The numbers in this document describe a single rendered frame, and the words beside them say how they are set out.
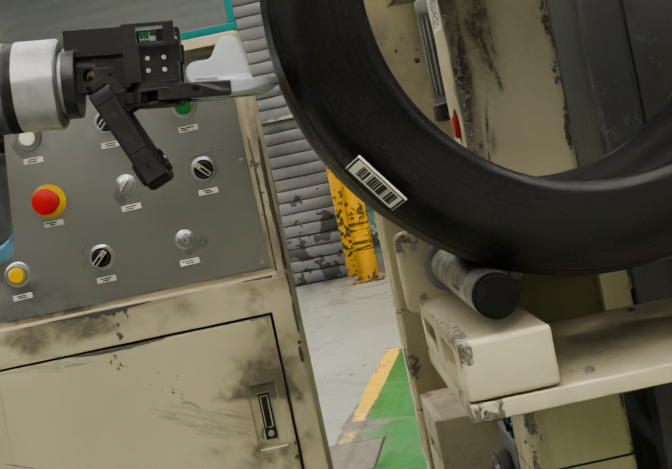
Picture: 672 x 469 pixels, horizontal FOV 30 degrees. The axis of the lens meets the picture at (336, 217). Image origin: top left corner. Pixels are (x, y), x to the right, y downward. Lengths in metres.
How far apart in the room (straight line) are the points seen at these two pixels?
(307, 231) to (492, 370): 9.40
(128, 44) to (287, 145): 9.32
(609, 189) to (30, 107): 0.56
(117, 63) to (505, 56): 0.51
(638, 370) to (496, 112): 0.45
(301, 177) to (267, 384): 8.68
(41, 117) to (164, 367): 0.73
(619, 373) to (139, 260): 0.94
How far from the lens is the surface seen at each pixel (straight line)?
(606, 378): 1.21
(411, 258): 1.51
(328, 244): 10.55
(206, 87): 1.23
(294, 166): 10.55
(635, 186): 1.18
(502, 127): 1.54
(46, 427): 1.95
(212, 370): 1.90
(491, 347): 1.18
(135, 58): 1.25
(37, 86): 1.25
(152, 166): 1.26
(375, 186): 1.17
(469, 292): 1.19
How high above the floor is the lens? 1.06
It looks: 3 degrees down
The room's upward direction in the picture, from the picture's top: 12 degrees counter-clockwise
